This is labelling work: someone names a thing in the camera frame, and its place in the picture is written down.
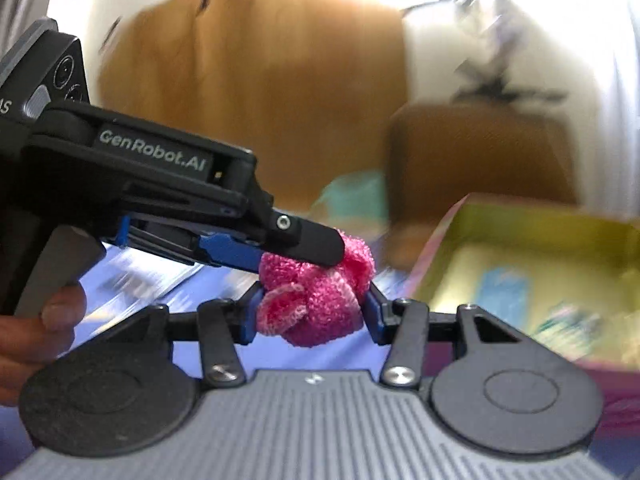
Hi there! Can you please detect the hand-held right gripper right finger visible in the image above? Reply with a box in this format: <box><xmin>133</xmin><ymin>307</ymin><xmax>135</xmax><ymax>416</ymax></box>
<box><xmin>366</xmin><ymin>284</ymin><xmax>527</xmax><ymax>389</ymax></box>

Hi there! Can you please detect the blue bed sheet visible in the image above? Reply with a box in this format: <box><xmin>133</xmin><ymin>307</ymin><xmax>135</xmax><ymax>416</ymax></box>
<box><xmin>0</xmin><ymin>245</ymin><xmax>640</xmax><ymax>480</ymax></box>

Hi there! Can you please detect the wooden post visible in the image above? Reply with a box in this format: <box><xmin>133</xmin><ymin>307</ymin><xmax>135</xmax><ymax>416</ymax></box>
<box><xmin>387</xmin><ymin>102</ymin><xmax>578</xmax><ymax>266</ymax></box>

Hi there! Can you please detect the pink knitted scrubber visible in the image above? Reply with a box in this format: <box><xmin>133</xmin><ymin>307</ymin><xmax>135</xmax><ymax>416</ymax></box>
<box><xmin>256</xmin><ymin>229</ymin><xmax>376</xmax><ymax>348</ymax></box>

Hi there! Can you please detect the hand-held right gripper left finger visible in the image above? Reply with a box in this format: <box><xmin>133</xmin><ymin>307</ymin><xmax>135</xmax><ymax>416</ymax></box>
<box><xmin>134</xmin><ymin>283</ymin><xmax>267</xmax><ymax>389</ymax></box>

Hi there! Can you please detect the green plastic cup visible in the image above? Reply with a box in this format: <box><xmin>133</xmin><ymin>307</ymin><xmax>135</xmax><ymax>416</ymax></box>
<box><xmin>312</xmin><ymin>169</ymin><xmax>388</xmax><ymax>213</ymax></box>

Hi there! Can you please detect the yellow pink cardboard box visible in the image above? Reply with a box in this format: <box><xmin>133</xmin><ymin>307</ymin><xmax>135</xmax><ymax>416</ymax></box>
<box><xmin>404</xmin><ymin>192</ymin><xmax>640</xmax><ymax>443</ymax></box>

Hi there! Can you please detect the white cloth black print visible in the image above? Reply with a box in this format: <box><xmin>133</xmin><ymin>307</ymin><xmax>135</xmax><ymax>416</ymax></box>
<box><xmin>399</xmin><ymin>0</ymin><xmax>623</xmax><ymax>113</ymax></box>

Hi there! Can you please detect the wooden headboard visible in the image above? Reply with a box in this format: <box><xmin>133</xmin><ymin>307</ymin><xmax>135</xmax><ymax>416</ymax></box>
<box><xmin>97</xmin><ymin>0</ymin><xmax>408</xmax><ymax>208</ymax></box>

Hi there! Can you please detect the person's left hand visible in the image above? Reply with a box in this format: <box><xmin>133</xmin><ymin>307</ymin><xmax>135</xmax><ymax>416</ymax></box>
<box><xmin>0</xmin><ymin>284</ymin><xmax>89</xmax><ymax>409</ymax></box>

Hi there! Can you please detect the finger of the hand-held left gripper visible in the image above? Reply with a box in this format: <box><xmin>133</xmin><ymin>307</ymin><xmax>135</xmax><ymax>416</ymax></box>
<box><xmin>259</xmin><ymin>211</ymin><xmax>347</xmax><ymax>268</ymax></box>
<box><xmin>196</xmin><ymin>234</ymin><xmax>282</xmax><ymax>276</ymax></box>

